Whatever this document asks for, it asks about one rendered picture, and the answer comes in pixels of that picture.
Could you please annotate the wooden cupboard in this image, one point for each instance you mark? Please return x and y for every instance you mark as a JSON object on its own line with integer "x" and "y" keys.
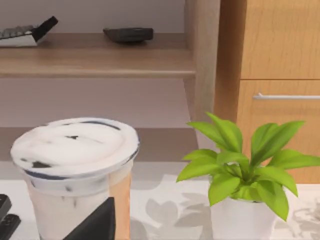
{"x": 226, "y": 75}

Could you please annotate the black flat device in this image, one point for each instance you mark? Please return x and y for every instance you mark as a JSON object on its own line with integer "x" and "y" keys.
{"x": 128, "y": 34}

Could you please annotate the white lidded drink cup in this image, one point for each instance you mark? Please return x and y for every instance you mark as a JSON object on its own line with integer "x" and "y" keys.
{"x": 75, "y": 175}

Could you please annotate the wooden cupboard door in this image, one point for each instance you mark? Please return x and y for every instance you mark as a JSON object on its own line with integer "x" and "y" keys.
{"x": 282, "y": 37}

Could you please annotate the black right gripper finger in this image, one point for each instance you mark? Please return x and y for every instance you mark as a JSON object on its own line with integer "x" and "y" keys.
{"x": 100, "y": 222}

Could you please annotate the wooden open shelf unit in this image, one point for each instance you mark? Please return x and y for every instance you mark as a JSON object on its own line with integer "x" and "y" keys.
{"x": 125, "y": 67}

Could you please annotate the green plant in white pot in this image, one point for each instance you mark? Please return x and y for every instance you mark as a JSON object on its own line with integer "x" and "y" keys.
{"x": 243, "y": 175}

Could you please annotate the wooden drawer front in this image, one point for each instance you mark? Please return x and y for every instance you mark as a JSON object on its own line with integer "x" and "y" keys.
{"x": 280, "y": 130}

